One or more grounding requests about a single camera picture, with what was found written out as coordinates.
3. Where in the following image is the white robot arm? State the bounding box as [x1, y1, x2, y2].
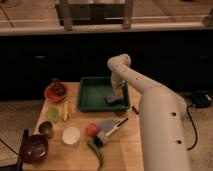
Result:
[107, 54, 192, 171]

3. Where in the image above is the green plastic tray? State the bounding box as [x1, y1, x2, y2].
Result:
[77, 77, 130, 112]

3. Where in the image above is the brown wooden block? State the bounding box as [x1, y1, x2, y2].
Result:
[131, 105, 139, 115]

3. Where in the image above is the grey kitchen knife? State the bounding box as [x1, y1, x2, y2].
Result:
[94, 118, 128, 147]

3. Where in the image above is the orange tomato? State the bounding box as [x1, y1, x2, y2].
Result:
[85, 123, 99, 137]

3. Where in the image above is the dark grape bunch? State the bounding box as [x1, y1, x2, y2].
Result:
[52, 79, 65, 96]

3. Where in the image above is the orange plate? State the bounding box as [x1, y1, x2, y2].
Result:
[44, 84, 67, 103]

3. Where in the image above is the green chili pepper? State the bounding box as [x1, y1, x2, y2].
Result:
[87, 139, 103, 171]

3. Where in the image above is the white round lid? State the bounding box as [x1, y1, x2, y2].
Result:
[62, 127, 80, 145]

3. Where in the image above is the black device on floor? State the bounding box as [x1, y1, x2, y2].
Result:
[188, 92, 212, 108]

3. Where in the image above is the dark red bowl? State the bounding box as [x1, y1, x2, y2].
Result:
[22, 134, 49, 163]

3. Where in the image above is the black floor cable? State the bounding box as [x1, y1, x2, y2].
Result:
[186, 104, 199, 152]

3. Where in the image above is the black spoon handle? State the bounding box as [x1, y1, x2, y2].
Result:
[15, 129, 29, 171]

